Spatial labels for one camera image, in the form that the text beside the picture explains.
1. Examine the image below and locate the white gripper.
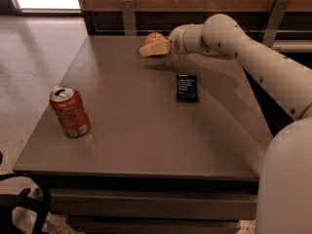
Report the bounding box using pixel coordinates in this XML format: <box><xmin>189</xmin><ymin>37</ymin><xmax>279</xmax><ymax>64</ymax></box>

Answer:
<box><xmin>139</xmin><ymin>25</ymin><xmax>188</xmax><ymax>57</ymax></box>

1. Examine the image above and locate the red apple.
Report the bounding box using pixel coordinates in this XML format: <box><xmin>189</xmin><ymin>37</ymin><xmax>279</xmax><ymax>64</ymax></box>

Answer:
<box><xmin>144</xmin><ymin>32</ymin><xmax>165</xmax><ymax>44</ymax></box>

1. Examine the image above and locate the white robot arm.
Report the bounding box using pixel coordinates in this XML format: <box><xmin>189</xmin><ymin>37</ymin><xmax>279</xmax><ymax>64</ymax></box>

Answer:
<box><xmin>139</xmin><ymin>14</ymin><xmax>312</xmax><ymax>234</ymax></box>

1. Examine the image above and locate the orange soda can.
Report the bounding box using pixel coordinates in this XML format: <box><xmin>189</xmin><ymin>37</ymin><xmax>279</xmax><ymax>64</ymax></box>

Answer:
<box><xmin>50</xmin><ymin>86</ymin><xmax>91</xmax><ymax>137</ymax></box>

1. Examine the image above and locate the dark blue snack packet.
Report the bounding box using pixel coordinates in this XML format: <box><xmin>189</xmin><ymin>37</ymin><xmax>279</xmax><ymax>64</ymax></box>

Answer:
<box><xmin>175</xmin><ymin>75</ymin><xmax>199</xmax><ymax>102</ymax></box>

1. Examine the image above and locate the grey table drawer unit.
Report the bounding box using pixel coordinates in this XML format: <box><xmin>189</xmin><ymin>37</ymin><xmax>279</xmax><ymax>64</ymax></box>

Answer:
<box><xmin>40</xmin><ymin>175</ymin><xmax>258</xmax><ymax>234</ymax></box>

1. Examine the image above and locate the black chair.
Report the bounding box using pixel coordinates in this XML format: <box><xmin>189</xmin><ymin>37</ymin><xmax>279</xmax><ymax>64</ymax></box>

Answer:
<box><xmin>0</xmin><ymin>151</ymin><xmax>52</xmax><ymax>234</ymax></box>

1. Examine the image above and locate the left metal bracket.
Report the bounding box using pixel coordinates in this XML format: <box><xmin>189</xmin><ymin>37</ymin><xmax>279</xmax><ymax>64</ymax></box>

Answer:
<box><xmin>121</xmin><ymin>0</ymin><xmax>137</xmax><ymax>36</ymax></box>

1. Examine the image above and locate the metal bracket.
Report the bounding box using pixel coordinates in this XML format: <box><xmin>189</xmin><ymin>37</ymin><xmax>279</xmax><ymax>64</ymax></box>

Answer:
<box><xmin>121</xmin><ymin>0</ymin><xmax>137</xmax><ymax>36</ymax></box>
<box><xmin>261</xmin><ymin>0</ymin><xmax>291</xmax><ymax>48</ymax></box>

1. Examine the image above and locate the right metal bracket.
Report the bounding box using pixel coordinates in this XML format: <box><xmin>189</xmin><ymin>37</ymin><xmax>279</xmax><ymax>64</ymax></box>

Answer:
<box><xmin>261</xmin><ymin>0</ymin><xmax>291</xmax><ymax>48</ymax></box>

